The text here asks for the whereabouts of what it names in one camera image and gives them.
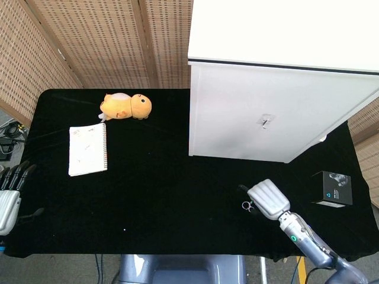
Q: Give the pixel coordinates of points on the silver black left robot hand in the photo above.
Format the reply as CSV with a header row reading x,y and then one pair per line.
x,y
8,207

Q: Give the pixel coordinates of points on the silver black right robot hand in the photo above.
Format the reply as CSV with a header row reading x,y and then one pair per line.
x,y
268,198

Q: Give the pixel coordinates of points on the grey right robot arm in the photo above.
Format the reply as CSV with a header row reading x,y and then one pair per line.
x,y
314,248

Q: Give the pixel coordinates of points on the black printed product box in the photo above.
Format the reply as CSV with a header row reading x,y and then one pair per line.
x,y
333,189

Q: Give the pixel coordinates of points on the white metal table leg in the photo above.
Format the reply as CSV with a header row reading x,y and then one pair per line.
x,y
263,270

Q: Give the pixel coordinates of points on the black velvet tablecloth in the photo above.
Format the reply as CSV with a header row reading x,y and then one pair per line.
x,y
177,192

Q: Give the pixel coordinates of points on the white spiral notebook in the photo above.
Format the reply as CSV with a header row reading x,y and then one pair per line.
x,y
87,151

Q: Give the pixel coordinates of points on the white board panel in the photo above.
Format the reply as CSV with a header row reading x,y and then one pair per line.
x,y
251,88

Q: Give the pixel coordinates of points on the grey robot torso base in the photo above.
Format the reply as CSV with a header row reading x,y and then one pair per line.
x,y
183,270

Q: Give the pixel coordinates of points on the woven bamboo folding screen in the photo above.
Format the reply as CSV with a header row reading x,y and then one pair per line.
x,y
103,44
367,142

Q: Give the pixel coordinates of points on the yellow duck plush toy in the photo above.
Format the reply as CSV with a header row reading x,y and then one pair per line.
x,y
118,108

